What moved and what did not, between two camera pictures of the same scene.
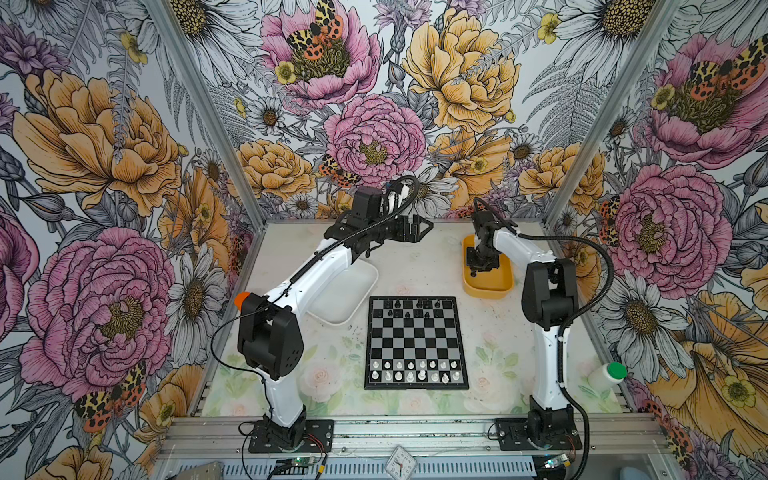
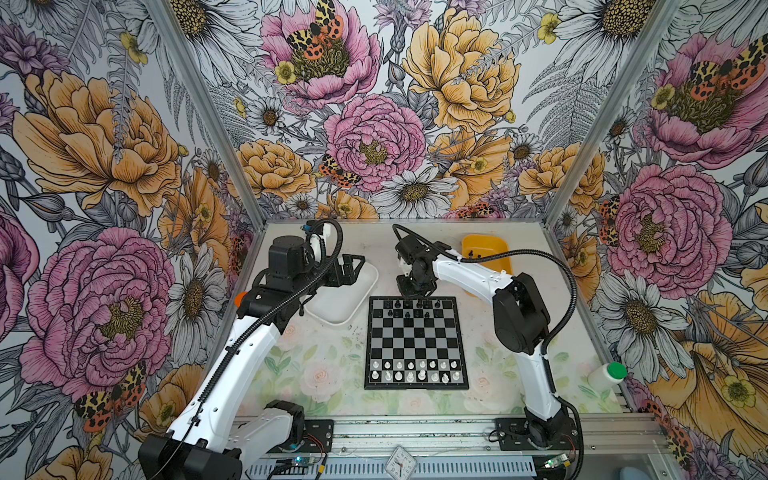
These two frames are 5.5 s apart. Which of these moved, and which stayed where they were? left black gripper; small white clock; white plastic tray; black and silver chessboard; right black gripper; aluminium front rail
Moved: right black gripper; left black gripper
Stayed: black and silver chessboard; small white clock; aluminium front rail; white plastic tray
